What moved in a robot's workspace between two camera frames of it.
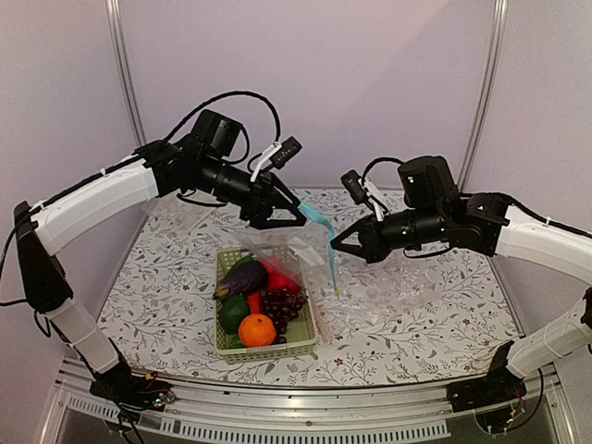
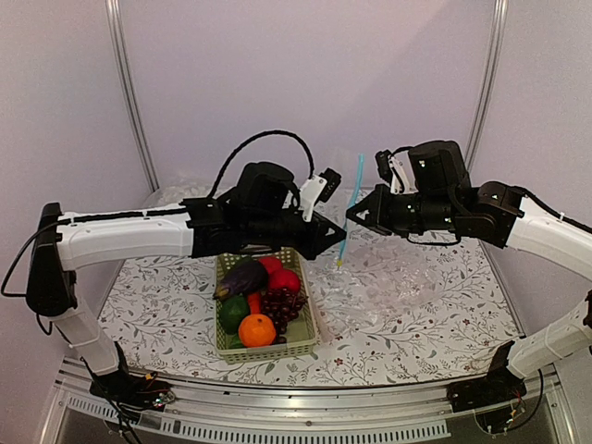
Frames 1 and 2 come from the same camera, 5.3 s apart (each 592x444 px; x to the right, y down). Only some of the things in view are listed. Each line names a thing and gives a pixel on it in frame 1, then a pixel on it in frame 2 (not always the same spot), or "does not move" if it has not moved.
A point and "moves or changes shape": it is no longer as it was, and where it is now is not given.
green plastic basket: [301, 337] does not move
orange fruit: [256, 330] does not move
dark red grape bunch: [282, 305] does not move
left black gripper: [265, 190] to [318, 242]
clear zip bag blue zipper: [309, 240] moves or changes shape
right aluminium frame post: [499, 33] does not move
